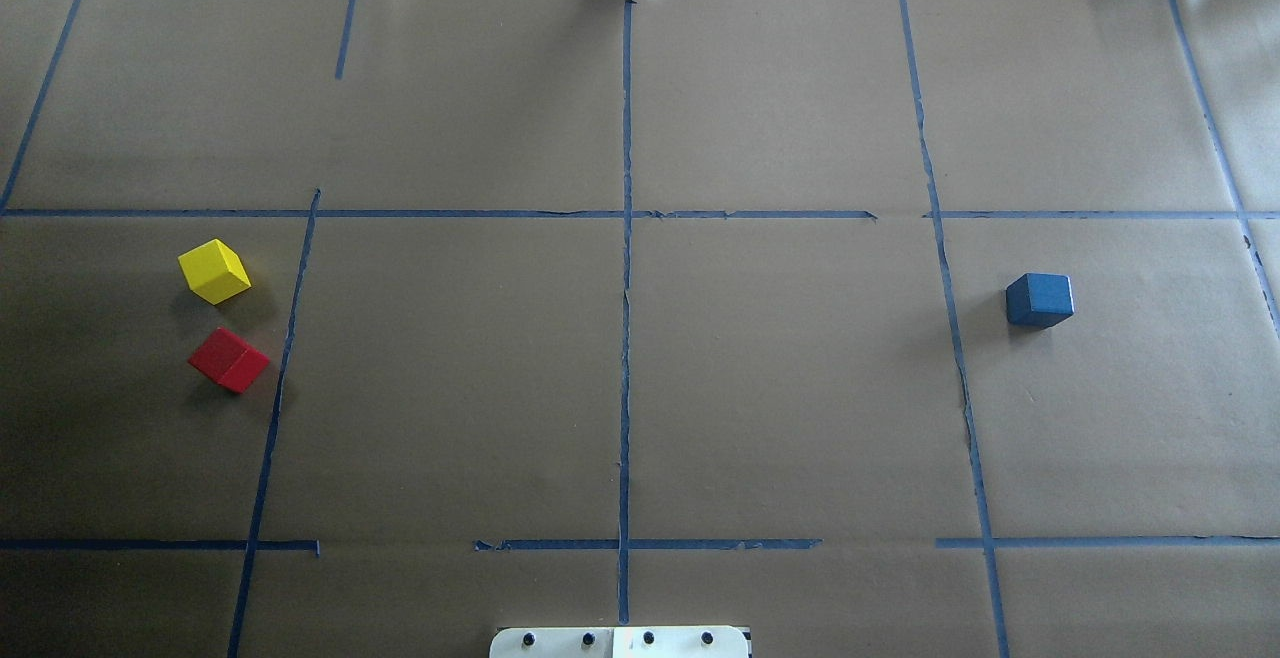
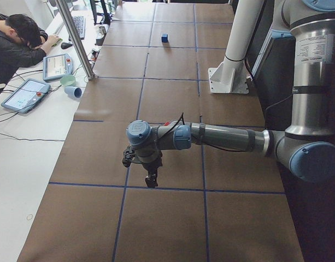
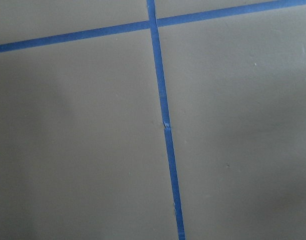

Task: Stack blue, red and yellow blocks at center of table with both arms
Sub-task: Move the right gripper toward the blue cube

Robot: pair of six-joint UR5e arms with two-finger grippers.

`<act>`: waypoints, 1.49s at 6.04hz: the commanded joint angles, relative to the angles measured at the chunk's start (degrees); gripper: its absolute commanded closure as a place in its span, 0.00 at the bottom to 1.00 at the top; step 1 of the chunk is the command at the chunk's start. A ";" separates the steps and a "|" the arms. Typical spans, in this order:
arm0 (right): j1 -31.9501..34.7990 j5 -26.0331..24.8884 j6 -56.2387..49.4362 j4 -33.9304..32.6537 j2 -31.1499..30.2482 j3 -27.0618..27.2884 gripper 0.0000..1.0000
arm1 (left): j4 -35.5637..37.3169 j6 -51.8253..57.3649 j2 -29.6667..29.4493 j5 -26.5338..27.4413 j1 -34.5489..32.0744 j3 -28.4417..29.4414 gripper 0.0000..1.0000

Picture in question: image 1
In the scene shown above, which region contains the blue wooden cube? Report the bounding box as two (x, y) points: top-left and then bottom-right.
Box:
(1005, 271), (1075, 329)

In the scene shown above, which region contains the red wooden cube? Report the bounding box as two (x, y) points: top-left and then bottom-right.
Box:
(187, 326), (270, 396)

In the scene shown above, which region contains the yellow wooden cube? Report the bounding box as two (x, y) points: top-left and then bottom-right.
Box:
(178, 239), (252, 303)

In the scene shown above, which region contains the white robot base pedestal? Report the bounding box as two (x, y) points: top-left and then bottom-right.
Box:
(489, 625), (753, 657)

